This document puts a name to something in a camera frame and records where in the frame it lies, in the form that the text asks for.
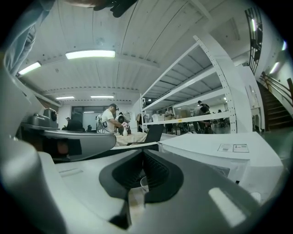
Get person's light blue shirt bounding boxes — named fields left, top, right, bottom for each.
left=4, top=0, right=55, bottom=76

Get white ornate side table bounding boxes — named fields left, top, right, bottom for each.
left=250, top=106, right=264, bottom=132

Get black metal railing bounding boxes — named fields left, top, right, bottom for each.
left=244, top=6, right=264, bottom=75

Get brown cardboard box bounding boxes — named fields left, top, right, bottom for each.
left=177, top=105, right=192, bottom=118

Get white microwave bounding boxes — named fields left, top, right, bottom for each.
left=112, top=131, right=284, bottom=202

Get black head-worn camera mount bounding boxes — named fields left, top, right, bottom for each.
left=93, top=0, right=139, bottom=18

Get table with beige cloth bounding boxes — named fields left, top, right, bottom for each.
left=114, top=132, right=147, bottom=147

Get black office chair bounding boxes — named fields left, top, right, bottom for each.
left=126, top=124, right=165, bottom=146

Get brown wooden staircase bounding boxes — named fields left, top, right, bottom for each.
left=256, top=71, right=293, bottom=133

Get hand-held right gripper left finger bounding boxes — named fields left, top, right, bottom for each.
left=54, top=149, right=144, bottom=234

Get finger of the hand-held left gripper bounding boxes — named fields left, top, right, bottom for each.
left=44, top=129, right=117, bottom=160

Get clear glass cup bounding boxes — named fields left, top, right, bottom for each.
left=140, top=175, right=150, bottom=194

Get person's left hand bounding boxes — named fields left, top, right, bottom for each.
left=57, top=140, right=69, bottom=154

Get white metal shelving rack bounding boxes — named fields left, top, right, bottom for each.
left=139, top=35, right=238, bottom=135

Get dark glass partition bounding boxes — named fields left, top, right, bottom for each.
left=71, top=106, right=110, bottom=132

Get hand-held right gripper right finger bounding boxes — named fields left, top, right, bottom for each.
left=131, top=149, right=263, bottom=234

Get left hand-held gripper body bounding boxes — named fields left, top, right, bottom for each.
left=0, top=66, right=59, bottom=158

